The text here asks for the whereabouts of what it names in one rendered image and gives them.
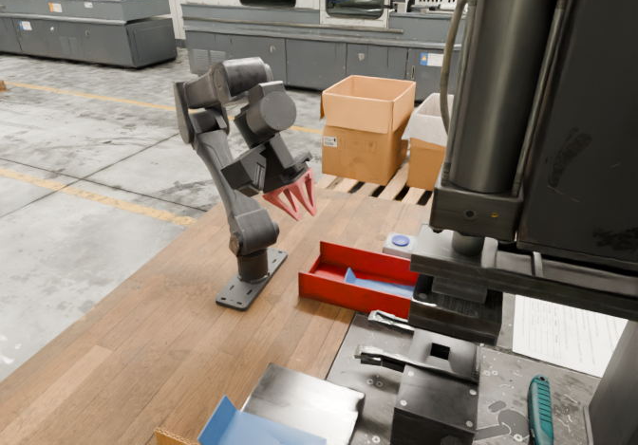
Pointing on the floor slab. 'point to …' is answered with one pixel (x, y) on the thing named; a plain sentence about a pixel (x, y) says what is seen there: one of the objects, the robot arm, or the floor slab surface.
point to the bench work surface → (192, 332)
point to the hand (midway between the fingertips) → (305, 213)
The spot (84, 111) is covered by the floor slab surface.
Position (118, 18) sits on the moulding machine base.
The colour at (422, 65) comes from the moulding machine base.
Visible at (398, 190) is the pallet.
